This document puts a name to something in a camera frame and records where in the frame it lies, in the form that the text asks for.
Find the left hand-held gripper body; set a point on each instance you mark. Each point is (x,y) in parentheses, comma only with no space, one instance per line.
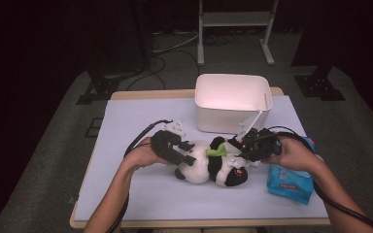
(165,144)

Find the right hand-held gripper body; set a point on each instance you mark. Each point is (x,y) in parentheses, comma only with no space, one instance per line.
(264,145)

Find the panda plush toy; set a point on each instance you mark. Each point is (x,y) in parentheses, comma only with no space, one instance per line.
(200,168)

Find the blue wet wipe pack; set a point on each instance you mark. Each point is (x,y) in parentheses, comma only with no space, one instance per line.
(288,187)

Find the person's left hand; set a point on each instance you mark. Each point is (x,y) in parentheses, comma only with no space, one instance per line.
(142,155)

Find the person's right hand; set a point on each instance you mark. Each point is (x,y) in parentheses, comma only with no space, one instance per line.
(296,153)

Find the white plastic storage bin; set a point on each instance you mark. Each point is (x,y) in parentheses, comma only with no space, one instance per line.
(230,121)

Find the pale lilac table mat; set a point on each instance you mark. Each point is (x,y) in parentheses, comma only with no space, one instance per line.
(162,200)

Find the wooden table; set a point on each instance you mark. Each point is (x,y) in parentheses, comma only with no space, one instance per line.
(149,94)

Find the dark floor socket plate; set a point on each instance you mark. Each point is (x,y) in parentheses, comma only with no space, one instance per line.
(94,127)

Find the black stand base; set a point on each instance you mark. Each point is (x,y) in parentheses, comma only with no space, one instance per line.
(98,89)
(317,87)

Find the white metal stand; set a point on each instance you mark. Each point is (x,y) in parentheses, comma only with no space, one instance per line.
(236,18)

